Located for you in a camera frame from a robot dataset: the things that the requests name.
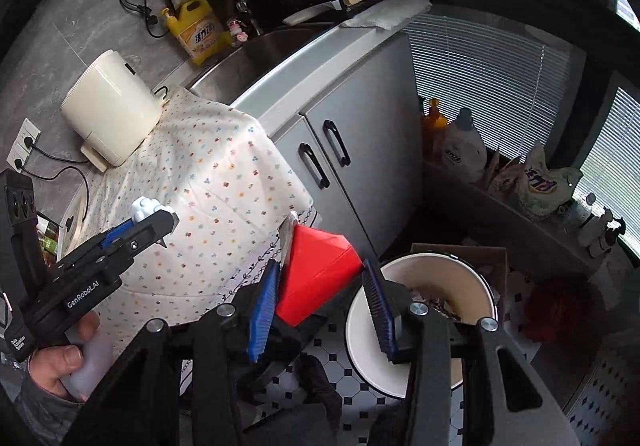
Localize laundry powder bag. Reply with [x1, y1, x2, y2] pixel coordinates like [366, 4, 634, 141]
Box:
[516, 143, 584, 220]

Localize steel sink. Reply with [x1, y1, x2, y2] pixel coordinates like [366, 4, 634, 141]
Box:
[186, 23, 347, 106]

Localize person's left hand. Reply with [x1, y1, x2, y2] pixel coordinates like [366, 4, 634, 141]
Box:
[27, 313, 102, 401]

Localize white round bin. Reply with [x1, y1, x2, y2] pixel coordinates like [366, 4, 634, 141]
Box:
[344, 251, 499, 400]

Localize red cloth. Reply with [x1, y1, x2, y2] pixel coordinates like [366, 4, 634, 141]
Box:
[521, 277, 607, 343]

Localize floral tablecloth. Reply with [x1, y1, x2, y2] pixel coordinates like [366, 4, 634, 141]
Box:
[60, 85, 321, 328]

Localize orange bottle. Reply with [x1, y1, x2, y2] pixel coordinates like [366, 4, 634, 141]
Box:
[421, 97, 449, 160]

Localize white cloth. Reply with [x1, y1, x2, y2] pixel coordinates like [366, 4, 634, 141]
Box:
[339, 0, 434, 30]

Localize grey kitchen cabinet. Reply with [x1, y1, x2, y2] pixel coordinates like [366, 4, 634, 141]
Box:
[232, 25, 427, 268]

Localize steel faucet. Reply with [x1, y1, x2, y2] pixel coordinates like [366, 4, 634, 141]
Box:
[234, 0, 264, 36]

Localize red carton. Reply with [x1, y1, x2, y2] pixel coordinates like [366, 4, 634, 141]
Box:
[274, 213, 364, 327]

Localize cardboard box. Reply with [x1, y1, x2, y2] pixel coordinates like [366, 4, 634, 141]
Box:
[410, 241, 511, 308]

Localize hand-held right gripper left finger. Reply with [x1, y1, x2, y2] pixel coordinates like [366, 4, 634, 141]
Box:
[59, 258, 302, 446]

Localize patterned floor mat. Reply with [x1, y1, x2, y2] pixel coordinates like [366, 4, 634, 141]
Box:
[564, 330, 640, 446]

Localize white wall socket panel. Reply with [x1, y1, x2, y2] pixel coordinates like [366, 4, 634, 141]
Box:
[5, 118, 41, 173]

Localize yellow detergent bottle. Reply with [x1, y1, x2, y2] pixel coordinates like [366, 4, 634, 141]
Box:
[159, 0, 234, 68]

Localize window blinds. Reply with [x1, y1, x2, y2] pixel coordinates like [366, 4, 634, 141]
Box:
[379, 0, 640, 228]

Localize cream air fryer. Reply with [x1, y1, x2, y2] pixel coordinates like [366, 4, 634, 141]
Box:
[59, 48, 169, 173]

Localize black cabinet handle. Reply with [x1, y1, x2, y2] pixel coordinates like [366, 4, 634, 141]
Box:
[322, 119, 351, 167]
[298, 142, 331, 190]

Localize person's left forearm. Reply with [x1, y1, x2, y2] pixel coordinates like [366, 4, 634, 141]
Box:
[12, 373, 83, 446]

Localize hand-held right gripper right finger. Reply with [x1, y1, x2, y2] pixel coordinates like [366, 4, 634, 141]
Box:
[362, 258, 585, 446]

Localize white laundry detergent bottle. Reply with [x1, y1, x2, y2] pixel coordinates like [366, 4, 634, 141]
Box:
[439, 107, 489, 184]

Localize black power cable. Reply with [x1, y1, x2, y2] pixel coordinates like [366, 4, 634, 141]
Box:
[19, 138, 92, 228]

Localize small pink bottle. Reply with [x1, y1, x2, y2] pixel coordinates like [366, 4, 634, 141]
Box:
[225, 18, 249, 46]

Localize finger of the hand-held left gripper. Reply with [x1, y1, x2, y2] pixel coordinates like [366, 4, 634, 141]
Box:
[56, 219, 139, 273]
[56, 210, 180, 288]

